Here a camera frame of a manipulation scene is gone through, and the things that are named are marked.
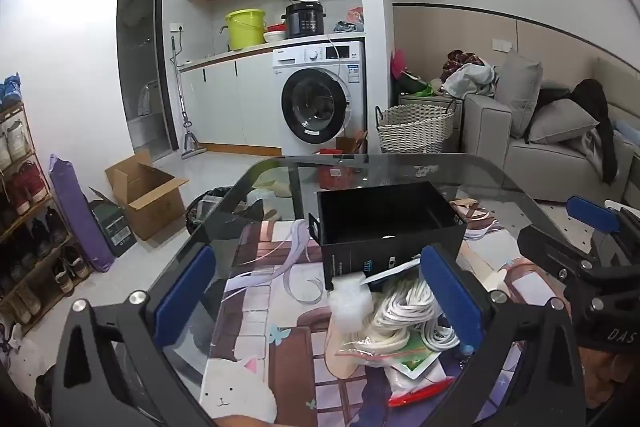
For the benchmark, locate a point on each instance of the printed cartoon table mat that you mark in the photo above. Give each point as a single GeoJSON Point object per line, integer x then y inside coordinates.
{"type": "Point", "coordinates": [280, 317]}

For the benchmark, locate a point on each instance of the red wrapper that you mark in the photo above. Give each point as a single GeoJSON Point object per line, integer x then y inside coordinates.
{"type": "Point", "coordinates": [415, 396]}

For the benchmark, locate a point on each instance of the pile of clothes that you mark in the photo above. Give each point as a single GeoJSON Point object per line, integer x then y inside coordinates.
{"type": "Point", "coordinates": [470, 77]}

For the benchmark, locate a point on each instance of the row of shoes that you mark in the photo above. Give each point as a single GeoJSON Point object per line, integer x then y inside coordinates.
{"type": "Point", "coordinates": [27, 179]}

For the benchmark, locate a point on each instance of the black jacket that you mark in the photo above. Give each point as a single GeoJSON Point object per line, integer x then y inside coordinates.
{"type": "Point", "coordinates": [597, 117]}

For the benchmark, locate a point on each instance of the dark framed glass door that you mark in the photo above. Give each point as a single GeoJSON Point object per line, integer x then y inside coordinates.
{"type": "Point", "coordinates": [142, 57]}

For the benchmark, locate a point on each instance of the white medicine packet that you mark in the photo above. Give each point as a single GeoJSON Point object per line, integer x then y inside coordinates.
{"type": "Point", "coordinates": [400, 379]}

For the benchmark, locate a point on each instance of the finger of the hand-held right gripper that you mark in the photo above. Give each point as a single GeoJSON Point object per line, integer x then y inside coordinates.
{"type": "Point", "coordinates": [545, 249]}
{"type": "Point", "coordinates": [592, 213]}

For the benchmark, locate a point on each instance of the white wicker basket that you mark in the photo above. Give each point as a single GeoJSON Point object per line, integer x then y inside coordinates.
{"type": "Point", "coordinates": [415, 129]}

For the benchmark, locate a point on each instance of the pink bag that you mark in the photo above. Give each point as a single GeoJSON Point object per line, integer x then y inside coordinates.
{"type": "Point", "coordinates": [355, 14]}

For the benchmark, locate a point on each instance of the pink and green item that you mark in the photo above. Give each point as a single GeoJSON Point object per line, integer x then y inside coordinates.
{"type": "Point", "coordinates": [398, 64]}

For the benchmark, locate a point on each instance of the grey sofa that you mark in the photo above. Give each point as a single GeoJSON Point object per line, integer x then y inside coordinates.
{"type": "Point", "coordinates": [540, 167]}

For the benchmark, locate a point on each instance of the grey square cushion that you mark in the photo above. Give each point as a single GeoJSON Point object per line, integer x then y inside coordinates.
{"type": "Point", "coordinates": [520, 87]}
{"type": "Point", "coordinates": [562, 122]}

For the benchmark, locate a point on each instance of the red box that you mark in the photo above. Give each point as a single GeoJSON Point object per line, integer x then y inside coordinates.
{"type": "Point", "coordinates": [335, 177]}

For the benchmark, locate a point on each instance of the small brown cardboard box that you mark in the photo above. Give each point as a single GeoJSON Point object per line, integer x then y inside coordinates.
{"type": "Point", "coordinates": [350, 144]}

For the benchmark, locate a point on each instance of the red and white bowls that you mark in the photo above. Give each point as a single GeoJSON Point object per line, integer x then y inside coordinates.
{"type": "Point", "coordinates": [274, 36]}

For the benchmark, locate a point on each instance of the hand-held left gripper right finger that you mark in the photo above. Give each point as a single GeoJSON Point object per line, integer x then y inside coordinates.
{"type": "Point", "coordinates": [450, 302]}

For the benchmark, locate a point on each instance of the flat mop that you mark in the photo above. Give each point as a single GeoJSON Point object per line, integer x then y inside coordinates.
{"type": "Point", "coordinates": [192, 150]}

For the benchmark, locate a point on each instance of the white lower cabinet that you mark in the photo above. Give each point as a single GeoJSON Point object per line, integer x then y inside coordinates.
{"type": "Point", "coordinates": [225, 102]}

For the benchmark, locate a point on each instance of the blue bag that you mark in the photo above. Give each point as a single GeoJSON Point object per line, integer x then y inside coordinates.
{"type": "Point", "coordinates": [11, 92]}

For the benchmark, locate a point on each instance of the white foam piece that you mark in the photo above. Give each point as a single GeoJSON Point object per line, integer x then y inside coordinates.
{"type": "Point", "coordinates": [350, 302]}

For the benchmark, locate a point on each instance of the dark green box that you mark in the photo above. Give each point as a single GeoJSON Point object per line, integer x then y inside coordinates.
{"type": "Point", "coordinates": [112, 224]}

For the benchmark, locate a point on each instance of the open brown cardboard box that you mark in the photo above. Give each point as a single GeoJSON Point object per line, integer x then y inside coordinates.
{"type": "Point", "coordinates": [150, 207]}

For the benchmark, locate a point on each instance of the black pressure cooker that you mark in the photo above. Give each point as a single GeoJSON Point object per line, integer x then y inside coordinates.
{"type": "Point", "coordinates": [304, 21]}

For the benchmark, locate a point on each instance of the green plastic bucket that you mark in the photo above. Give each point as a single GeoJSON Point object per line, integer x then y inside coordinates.
{"type": "Point", "coordinates": [245, 32]}

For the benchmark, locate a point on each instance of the grey cloth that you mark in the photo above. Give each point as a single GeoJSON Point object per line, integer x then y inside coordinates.
{"type": "Point", "coordinates": [344, 28]}

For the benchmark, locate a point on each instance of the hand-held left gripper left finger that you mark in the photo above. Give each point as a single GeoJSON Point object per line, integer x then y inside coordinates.
{"type": "Point", "coordinates": [185, 292]}

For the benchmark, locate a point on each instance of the black trash bin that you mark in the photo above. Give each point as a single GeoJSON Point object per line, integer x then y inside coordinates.
{"type": "Point", "coordinates": [205, 207]}

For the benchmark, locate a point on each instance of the green medicine packet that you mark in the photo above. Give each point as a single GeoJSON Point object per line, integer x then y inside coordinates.
{"type": "Point", "coordinates": [417, 359]}

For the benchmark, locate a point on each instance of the white washing machine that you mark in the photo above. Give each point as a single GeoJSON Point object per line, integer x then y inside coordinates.
{"type": "Point", "coordinates": [320, 102]}

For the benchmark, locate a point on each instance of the bag of striped white laces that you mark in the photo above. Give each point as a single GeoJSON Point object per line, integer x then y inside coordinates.
{"type": "Point", "coordinates": [405, 302]}

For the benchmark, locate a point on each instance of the purple mat bag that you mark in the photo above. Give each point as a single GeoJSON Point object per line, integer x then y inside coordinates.
{"type": "Point", "coordinates": [75, 207]}

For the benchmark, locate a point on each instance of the black cardboard box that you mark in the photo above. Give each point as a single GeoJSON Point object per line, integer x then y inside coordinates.
{"type": "Point", "coordinates": [390, 257]}

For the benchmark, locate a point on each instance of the wooden shoe rack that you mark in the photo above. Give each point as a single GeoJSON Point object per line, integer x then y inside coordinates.
{"type": "Point", "coordinates": [30, 264]}

